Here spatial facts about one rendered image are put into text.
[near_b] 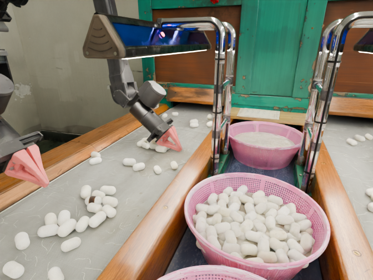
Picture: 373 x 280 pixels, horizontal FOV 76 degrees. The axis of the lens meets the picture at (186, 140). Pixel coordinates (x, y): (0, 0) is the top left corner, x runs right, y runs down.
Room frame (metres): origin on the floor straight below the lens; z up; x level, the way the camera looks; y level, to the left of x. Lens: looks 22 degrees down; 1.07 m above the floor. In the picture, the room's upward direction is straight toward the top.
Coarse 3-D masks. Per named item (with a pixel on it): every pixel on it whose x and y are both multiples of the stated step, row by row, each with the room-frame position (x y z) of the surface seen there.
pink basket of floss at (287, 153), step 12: (240, 132) 0.89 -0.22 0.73; (276, 132) 0.88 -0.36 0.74; (288, 132) 0.85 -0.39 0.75; (300, 132) 0.79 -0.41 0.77; (240, 144) 0.72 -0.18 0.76; (252, 144) 0.69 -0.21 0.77; (240, 156) 0.73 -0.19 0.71; (252, 156) 0.70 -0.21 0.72; (264, 156) 0.68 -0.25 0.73; (276, 156) 0.68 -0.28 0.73; (288, 156) 0.69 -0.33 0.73; (264, 168) 0.69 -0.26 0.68; (276, 168) 0.70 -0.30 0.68
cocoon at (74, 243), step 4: (68, 240) 0.31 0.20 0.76; (72, 240) 0.31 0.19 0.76; (76, 240) 0.31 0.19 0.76; (80, 240) 0.32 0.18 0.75; (64, 244) 0.30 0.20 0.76; (68, 244) 0.30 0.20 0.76; (72, 244) 0.30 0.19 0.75; (76, 244) 0.30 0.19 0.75; (64, 248) 0.30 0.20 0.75; (68, 248) 0.30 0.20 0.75; (72, 248) 0.30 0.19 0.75
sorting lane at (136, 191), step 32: (192, 128) 0.92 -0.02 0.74; (160, 160) 0.64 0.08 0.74; (64, 192) 0.47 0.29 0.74; (128, 192) 0.47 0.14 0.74; (160, 192) 0.47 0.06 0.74; (0, 224) 0.36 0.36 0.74; (32, 224) 0.36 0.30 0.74; (128, 224) 0.36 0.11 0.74; (0, 256) 0.29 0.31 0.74; (32, 256) 0.29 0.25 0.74; (64, 256) 0.29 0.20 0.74; (96, 256) 0.29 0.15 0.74
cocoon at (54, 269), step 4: (52, 268) 0.25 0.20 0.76; (56, 268) 0.25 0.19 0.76; (60, 268) 0.26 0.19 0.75; (48, 272) 0.25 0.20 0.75; (52, 272) 0.25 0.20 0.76; (56, 272) 0.25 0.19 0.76; (60, 272) 0.25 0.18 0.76; (48, 276) 0.25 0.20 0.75; (52, 276) 0.24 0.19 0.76; (56, 276) 0.24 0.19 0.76; (60, 276) 0.24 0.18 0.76
